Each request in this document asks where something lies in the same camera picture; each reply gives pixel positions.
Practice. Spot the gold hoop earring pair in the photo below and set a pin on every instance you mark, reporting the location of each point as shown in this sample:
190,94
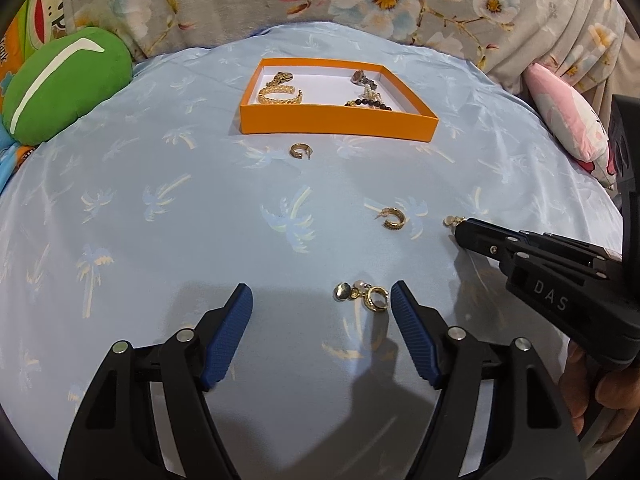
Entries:
451,222

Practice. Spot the small gold hoop earring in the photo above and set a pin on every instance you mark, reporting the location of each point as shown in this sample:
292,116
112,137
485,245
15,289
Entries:
300,151

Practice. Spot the orange cardboard box tray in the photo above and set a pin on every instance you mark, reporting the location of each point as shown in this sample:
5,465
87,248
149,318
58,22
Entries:
321,99

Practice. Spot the small gold wristwatch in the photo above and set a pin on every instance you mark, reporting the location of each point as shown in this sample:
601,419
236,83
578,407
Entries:
279,78

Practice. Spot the light blue palm bedsheet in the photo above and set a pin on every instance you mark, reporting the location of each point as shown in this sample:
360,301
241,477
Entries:
148,212

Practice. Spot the silver wristwatch blue dial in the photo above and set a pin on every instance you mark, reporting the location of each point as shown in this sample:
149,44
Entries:
360,78

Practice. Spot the grey floral blanket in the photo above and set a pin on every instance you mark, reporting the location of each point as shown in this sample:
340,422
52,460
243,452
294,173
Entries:
590,44

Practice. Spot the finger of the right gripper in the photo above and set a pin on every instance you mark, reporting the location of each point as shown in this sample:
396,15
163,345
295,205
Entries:
501,243

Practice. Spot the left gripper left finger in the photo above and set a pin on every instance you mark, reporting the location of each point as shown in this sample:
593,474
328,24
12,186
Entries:
114,436

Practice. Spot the pink cartoon pillow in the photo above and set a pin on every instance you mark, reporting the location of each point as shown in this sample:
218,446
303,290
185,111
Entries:
573,122

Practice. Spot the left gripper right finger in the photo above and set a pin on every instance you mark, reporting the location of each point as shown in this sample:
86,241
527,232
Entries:
529,436

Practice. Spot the green plush pillow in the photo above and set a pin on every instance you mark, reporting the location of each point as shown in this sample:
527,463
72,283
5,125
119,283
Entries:
66,79

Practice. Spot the person's right hand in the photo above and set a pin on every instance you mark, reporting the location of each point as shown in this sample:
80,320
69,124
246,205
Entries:
617,391

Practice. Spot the orange green cartoon sheet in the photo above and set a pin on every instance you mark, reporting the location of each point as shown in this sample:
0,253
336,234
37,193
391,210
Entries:
36,23

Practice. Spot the gold pearl earring pair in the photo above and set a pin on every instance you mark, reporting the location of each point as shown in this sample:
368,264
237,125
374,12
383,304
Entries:
374,298

